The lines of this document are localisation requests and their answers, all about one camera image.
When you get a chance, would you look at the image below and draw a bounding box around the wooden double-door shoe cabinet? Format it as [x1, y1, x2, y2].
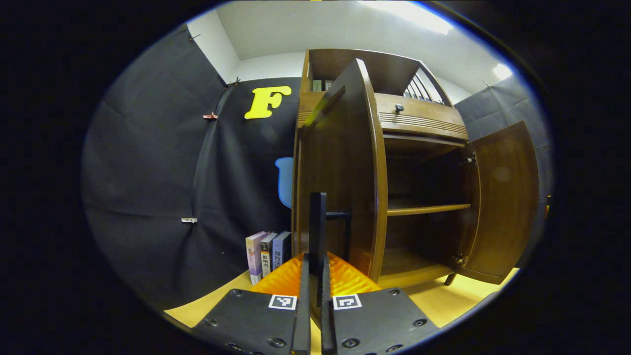
[292, 48, 539, 289]

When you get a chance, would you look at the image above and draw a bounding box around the blue-grey book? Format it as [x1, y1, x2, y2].
[272, 231, 292, 271]

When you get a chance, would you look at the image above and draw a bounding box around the lavender book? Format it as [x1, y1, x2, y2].
[245, 231, 269, 285]

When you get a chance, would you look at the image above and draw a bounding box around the dark book with yellow print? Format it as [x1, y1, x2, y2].
[260, 232, 278, 278]

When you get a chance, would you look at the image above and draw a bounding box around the wooden shoe cabinet door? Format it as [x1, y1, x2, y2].
[456, 121, 539, 285]
[294, 58, 388, 284]

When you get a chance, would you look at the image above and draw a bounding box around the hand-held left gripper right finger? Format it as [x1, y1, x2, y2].
[319, 251, 439, 355]

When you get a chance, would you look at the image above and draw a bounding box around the wooden cabinet drawer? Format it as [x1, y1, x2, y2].
[297, 91, 469, 142]

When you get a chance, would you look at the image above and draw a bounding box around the black backdrop cloth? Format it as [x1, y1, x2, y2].
[81, 25, 553, 311]

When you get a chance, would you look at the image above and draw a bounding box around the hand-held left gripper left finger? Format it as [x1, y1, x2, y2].
[190, 252, 311, 355]

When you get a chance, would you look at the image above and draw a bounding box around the black door handle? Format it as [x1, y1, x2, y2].
[309, 192, 352, 316]

